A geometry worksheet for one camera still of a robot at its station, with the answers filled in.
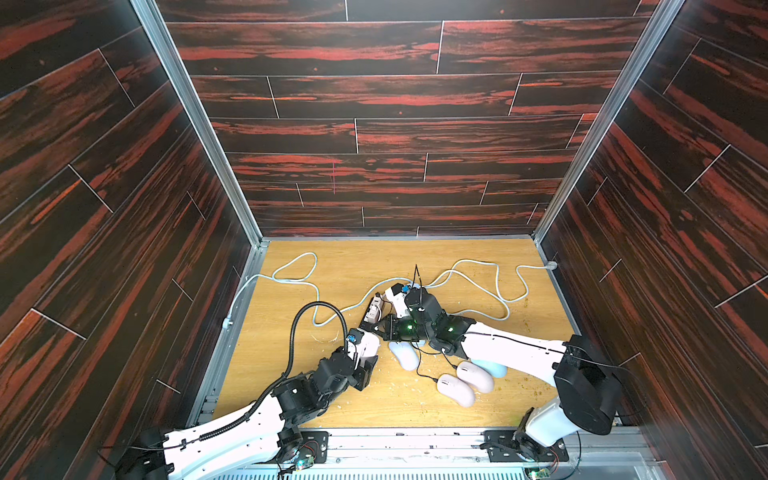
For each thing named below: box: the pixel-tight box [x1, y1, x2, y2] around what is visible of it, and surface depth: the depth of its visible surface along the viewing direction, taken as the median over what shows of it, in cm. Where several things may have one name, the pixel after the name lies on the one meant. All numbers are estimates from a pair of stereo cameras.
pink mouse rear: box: [456, 361, 495, 393], surface depth 86 cm
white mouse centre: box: [388, 341, 419, 371], surface depth 88 cm
